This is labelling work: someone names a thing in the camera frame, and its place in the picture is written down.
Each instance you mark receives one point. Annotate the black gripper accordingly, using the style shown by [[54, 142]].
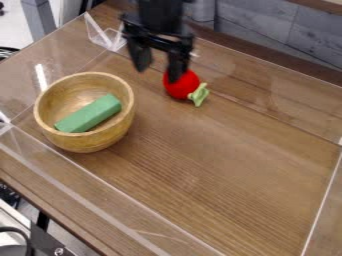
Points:
[[155, 27]]

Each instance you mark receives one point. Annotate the green rectangular block stick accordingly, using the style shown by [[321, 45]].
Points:
[[90, 115]]

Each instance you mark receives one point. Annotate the brown wooden bowl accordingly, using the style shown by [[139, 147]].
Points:
[[68, 95]]

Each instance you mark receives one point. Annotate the red plush strawberry toy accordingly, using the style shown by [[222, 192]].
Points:
[[188, 88]]

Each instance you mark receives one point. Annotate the black equipment bottom left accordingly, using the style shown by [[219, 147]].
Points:
[[39, 244]]

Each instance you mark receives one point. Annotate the clear acrylic corner bracket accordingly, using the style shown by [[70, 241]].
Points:
[[108, 38]]

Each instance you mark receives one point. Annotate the clear acrylic front wall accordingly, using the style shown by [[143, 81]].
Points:
[[104, 217]]

